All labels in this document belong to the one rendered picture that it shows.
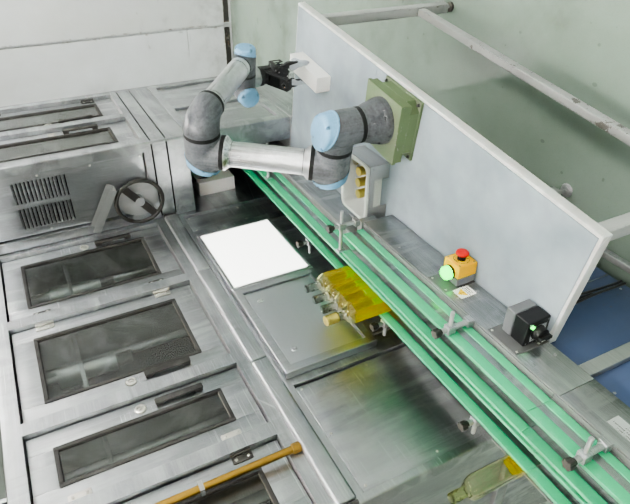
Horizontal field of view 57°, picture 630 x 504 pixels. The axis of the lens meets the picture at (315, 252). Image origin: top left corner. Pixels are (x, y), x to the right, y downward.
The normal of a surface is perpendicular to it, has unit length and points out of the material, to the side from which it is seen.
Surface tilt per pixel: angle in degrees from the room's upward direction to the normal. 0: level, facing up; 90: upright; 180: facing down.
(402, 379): 89
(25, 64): 90
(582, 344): 90
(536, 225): 0
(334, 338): 90
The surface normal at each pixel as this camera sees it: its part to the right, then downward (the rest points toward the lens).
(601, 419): 0.01, -0.83
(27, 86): 0.46, 0.50
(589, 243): -0.88, 0.26
